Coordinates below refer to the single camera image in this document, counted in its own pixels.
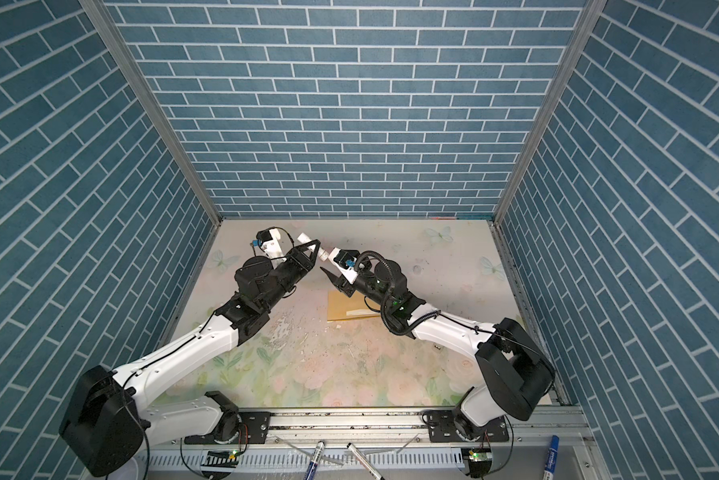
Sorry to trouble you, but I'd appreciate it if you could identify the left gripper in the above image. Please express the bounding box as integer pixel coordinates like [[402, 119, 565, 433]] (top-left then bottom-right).
[[257, 239, 319, 314]]

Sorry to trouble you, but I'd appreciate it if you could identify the yellow envelope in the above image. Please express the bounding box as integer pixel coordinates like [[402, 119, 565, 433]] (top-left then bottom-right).
[[326, 291, 381, 322]]

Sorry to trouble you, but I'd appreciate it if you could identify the white glue stick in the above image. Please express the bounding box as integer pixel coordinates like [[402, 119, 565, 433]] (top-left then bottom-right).
[[297, 233, 339, 262]]

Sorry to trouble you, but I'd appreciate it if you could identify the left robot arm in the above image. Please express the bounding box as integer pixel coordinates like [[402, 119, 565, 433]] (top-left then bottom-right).
[[59, 235, 321, 478]]

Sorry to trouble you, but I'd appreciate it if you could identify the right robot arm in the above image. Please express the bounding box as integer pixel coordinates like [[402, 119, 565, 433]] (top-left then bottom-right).
[[318, 248, 555, 440]]

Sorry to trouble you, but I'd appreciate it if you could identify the black white marker pen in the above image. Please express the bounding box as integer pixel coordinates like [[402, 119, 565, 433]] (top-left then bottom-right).
[[346, 443, 385, 480]]

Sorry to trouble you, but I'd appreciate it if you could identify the blue marker pen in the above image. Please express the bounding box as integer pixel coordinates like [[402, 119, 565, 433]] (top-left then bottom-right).
[[303, 441, 325, 480]]

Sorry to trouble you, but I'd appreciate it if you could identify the blue marker right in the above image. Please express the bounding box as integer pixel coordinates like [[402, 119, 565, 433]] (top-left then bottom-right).
[[541, 435, 559, 480]]

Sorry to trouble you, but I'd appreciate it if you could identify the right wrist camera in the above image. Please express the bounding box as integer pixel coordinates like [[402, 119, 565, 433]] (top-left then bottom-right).
[[331, 249, 361, 284]]

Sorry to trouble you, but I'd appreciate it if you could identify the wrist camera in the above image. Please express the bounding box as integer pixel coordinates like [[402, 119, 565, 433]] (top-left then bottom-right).
[[331, 249, 361, 284], [251, 226, 294, 260]]

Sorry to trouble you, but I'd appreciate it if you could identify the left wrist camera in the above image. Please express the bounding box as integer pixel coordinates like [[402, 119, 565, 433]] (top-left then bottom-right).
[[251, 226, 294, 260]]

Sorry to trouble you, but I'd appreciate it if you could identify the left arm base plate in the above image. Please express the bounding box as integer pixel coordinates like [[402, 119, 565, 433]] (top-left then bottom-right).
[[183, 410, 271, 447]]

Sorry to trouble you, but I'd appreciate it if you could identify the aluminium rail frame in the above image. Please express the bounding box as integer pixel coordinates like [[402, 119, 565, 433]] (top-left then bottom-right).
[[79, 405, 613, 480]]

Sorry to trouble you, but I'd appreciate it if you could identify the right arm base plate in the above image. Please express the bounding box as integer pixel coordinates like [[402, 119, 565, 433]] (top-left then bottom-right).
[[421, 409, 511, 443]]

